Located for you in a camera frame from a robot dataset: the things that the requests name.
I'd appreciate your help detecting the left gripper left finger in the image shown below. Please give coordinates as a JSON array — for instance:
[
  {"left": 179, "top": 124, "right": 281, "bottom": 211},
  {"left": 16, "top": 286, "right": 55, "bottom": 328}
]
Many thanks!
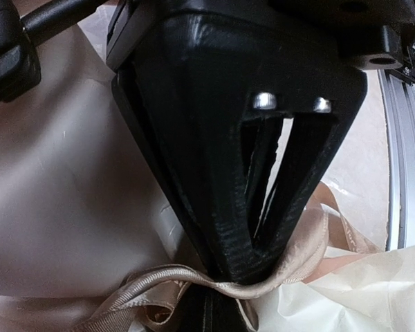
[{"left": 179, "top": 284, "right": 211, "bottom": 332}]

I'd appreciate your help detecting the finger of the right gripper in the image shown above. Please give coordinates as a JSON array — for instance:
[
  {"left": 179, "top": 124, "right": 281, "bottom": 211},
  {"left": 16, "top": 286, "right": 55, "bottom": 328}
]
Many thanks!
[{"left": 113, "top": 14, "right": 367, "bottom": 284}]

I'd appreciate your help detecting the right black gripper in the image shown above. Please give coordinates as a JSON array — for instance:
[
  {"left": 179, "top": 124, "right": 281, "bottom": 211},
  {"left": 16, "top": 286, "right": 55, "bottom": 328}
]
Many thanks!
[{"left": 107, "top": 1, "right": 415, "bottom": 71}]

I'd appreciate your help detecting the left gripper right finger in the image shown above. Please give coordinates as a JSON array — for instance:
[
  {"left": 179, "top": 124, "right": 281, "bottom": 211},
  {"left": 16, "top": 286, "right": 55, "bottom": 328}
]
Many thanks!
[{"left": 209, "top": 291, "right": 259, "bottom": 332}]

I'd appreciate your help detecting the brown ribbon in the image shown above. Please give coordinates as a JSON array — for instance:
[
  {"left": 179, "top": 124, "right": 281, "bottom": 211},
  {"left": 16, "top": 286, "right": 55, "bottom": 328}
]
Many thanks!
[{"left": 72, "top": 183, "right": 381, "bottom": 331}]

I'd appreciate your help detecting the pink wrapping paper sheet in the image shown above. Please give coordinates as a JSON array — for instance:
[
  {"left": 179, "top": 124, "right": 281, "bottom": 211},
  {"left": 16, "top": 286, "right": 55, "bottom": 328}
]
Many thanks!
[{"left": 0, "top": 26, "right": 415, "bottom": 331}]

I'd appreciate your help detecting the front aluminium rail frame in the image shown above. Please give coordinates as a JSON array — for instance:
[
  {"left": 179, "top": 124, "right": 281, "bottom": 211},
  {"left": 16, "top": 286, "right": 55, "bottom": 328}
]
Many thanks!
[{"left": 378, "top": 71, "right": 415, "bottom": 250}]

